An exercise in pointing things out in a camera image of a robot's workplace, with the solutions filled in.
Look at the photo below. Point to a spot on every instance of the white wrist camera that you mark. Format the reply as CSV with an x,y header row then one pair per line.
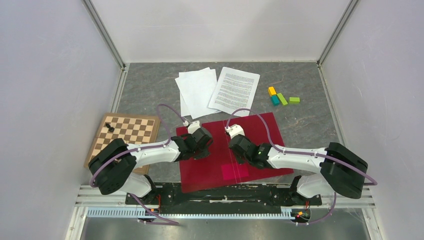
x,y
234,130
192,126

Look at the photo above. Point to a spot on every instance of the printed text paper sheet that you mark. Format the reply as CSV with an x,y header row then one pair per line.
x,y
235,90

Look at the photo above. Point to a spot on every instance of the long green block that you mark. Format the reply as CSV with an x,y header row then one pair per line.
x,y
282,99

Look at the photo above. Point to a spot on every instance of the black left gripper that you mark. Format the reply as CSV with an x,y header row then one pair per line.
x,y
204,153

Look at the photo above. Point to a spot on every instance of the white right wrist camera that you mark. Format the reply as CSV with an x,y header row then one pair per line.
x,y
234,130

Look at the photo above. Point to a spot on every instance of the white paper sheet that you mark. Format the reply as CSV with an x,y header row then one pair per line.
x,y
196,89

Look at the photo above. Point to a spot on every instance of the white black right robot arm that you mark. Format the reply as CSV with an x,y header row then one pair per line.
x,y
335,169

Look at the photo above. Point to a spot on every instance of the short green block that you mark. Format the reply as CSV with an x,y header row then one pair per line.
x,y
294,100

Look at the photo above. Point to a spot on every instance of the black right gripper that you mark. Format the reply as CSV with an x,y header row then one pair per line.
x,y
240,161

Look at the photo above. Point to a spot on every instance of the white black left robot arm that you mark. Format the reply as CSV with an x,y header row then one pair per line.
x,y
113,168

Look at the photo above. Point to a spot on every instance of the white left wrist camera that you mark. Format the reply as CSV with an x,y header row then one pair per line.
x,y
192,126

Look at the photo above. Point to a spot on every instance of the red clip file folder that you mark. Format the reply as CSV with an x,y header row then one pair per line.
x,y
221,168

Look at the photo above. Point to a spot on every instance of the black chess piece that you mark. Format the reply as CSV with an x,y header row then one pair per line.
x,y
109,127

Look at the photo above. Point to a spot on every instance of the wooden chessboard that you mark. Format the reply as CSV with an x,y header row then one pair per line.
x,y
132,128

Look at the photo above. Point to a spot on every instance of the teal block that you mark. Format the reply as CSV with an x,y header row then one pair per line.
x,y
275,100

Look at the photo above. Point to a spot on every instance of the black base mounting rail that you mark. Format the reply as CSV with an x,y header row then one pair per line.
x,y
244,198

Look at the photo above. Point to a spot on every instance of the orange block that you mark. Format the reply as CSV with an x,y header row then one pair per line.
x,y
271,91

